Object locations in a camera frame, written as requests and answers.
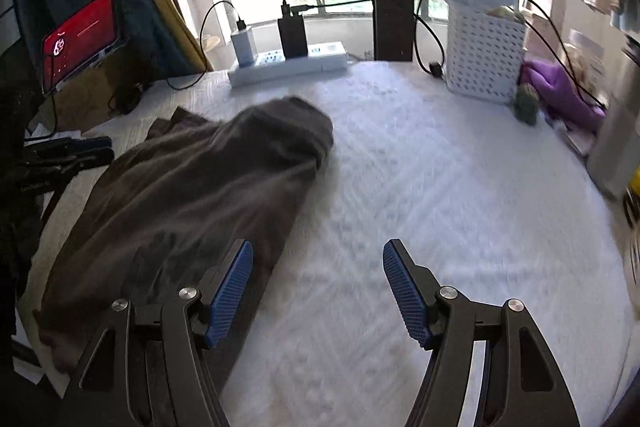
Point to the white textured bedspread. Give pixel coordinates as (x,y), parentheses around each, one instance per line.
(493,207)

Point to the brown cardboard box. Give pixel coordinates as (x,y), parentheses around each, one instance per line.
(100,92)

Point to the grey thermos bottle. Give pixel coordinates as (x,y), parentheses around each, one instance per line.
(614,157)

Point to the white perforated basket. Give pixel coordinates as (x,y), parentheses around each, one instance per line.
(485,49)

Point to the white power strip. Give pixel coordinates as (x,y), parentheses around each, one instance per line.
(273,65)

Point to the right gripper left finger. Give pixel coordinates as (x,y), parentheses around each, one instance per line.
(144,366)

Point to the black charger adapter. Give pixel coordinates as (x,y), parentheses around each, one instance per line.
(293,36)

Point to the dark grey leopard garment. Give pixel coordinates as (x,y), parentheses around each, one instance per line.
(171,207)

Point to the red screen tablet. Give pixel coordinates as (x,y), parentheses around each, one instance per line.
(78,41)

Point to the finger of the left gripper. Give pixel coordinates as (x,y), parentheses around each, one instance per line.
(49,163)

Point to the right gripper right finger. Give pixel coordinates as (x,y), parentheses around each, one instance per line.
(522,384)

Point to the white charger adapter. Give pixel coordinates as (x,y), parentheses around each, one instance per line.
(244,46)

